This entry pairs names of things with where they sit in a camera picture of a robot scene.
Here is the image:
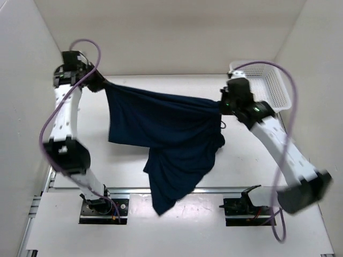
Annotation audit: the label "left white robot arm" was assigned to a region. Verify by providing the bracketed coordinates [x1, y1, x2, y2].
[40, 50, 113, 214]

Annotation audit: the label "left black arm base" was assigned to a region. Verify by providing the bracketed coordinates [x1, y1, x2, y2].
[79, 194, 129, 225]

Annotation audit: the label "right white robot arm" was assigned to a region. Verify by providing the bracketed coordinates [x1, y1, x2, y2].
[220, 78, 333, 214]

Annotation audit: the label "aluminium frame rail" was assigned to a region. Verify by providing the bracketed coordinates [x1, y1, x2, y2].
[17, 167, 56, 257]
[278, 113, 336, 256]

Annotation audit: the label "right aluminium frame rail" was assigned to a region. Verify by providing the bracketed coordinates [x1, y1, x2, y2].
[278, 113, 336, 256]

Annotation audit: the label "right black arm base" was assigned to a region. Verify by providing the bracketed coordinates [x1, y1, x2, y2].
[219, 185, 276, 227]

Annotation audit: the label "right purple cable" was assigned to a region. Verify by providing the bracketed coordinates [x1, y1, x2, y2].
[233, 61, 299, 243]

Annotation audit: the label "navy blue shorts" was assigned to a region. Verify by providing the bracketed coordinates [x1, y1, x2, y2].
[104, 82, 225, 215]

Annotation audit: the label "front aluminium rail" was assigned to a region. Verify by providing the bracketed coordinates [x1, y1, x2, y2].
[109, 187, 246, 194]

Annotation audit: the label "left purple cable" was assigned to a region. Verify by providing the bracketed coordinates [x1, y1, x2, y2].
[39, 39, 121, 224]

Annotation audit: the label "left aluminium frame rail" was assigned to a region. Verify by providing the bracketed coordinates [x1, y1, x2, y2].
[17, 167, 56, 257]

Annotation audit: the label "purple cable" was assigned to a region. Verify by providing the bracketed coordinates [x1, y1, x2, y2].
[233, 61, 299, 243]
[39, 39, 121, 224]

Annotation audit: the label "white plastic mesh basket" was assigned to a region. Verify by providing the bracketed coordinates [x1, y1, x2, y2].
[238, 64, 292, 113]

